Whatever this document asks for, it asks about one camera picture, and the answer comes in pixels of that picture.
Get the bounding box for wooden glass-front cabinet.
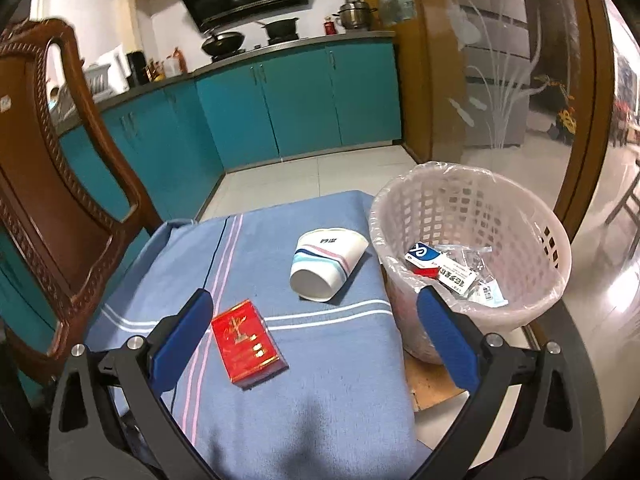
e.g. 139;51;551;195
356;0;434;162

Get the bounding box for white striped paper cup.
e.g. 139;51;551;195
289;229;370;304

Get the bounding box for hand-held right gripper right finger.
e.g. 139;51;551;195
416;282;594;480

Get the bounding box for frosted etched glass door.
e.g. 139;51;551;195
430;0;587;173

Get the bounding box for carved wooden chair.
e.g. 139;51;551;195
0;17;167;397

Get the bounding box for black kettle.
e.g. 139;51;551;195
126;51;146;87

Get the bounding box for black wok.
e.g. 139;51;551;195
201;30;247;57

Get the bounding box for white plastic lattice wastebasket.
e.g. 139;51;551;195
369;161;572;365

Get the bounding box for yellow flower decoration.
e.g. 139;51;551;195
532;75;577;137

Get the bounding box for blue striped blanket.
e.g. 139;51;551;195
84;190;434;480

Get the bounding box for black cooking pot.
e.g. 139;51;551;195
257;17;300;46

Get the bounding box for red cigarette box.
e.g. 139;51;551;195
211;299;290;390

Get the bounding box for teal kitchen base cabinets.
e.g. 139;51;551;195
0;40;404;401

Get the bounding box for wooden door frame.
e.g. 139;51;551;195
550;0;629;241

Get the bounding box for stainless steel stockpot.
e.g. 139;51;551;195
334;0;378;30

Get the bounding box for white kitchen appliance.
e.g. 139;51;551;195
111;45;129;92

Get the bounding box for white dish rack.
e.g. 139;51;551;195
82;62;119;97

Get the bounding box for long white toothpaste box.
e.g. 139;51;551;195
404;241;479;294

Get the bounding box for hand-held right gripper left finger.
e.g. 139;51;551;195
48;287;216;480

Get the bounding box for clear crinkled plastic wrapper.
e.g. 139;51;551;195
445;244;496;282

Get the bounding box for clear plastic bin liner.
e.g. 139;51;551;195
369;161;572;356

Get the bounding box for grey kitchen countertop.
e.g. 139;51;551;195
52;30;396;133

